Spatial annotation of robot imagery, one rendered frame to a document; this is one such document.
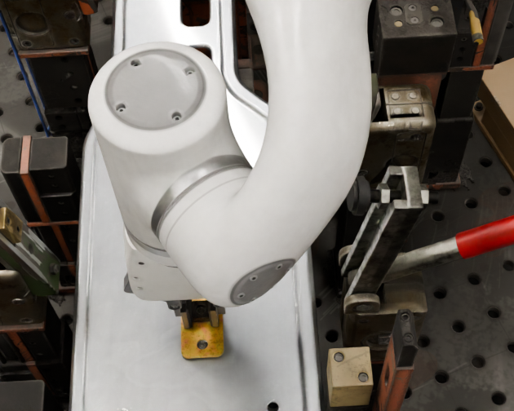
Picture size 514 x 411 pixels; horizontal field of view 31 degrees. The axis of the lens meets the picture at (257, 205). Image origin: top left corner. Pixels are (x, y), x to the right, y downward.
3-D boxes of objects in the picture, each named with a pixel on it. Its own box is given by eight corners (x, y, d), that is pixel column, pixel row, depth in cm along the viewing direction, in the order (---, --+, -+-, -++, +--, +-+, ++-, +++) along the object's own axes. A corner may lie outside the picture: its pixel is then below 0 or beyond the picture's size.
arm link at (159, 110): (266, 220, 66) (197, 131, 70) (261, 112, 55) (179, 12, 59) (164, 282, 64) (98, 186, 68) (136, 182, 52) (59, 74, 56)
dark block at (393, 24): (350, 213, 125) (376, -4, 89) (403, 209, 125) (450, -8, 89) (354, 246, 123) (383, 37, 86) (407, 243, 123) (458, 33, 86)
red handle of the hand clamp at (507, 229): (342, 255, 81) (516, 196, 74) (355, 264, 83) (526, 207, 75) (347, 300, 79) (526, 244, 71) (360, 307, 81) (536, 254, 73)
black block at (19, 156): (46, 252, 124) (-16, 126, 98) (128, 248, 124) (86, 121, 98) (42, 308, 120) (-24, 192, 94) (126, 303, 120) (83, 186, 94)
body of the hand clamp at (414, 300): (329, 385, 113) (344, 254, 83) (385, 382, 113) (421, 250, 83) (334, 433, 110) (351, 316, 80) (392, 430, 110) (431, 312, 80)
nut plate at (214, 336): (180, 274, 88) (179, 268, 86) (221, 271, 88) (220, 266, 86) (181, 359, 83) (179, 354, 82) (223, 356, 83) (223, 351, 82)
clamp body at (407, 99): (320, 245, 123) (331, 68, 91) (406, 240, 123) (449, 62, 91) (325, 310, 118) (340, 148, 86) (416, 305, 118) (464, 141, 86)
